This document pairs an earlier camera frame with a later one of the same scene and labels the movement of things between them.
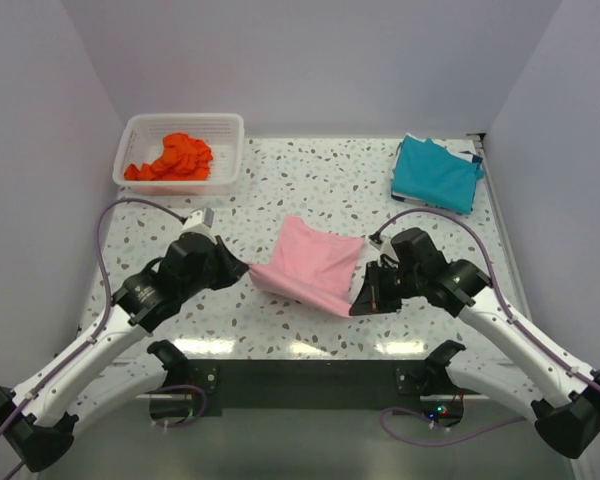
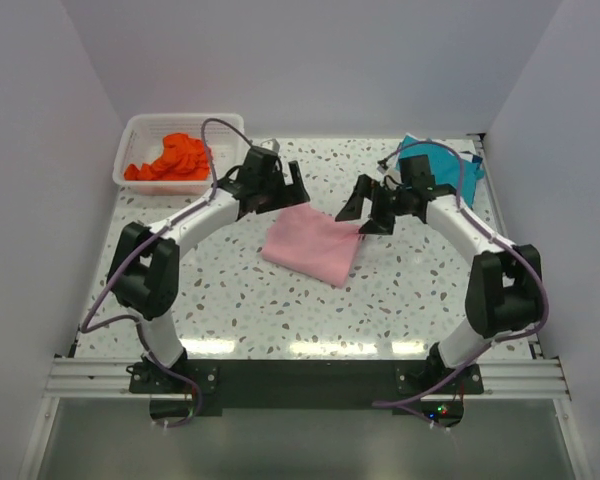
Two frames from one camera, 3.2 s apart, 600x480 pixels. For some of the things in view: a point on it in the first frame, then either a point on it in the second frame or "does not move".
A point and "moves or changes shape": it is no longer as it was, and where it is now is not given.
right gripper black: (371, 299) → (353, 209)
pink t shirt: (310, 265) moves or changes shape
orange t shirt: (183, 159) does not move
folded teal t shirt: (427, 172) does not move
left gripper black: (232, 267) → (290, 195)
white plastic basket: (178, 154) does not move
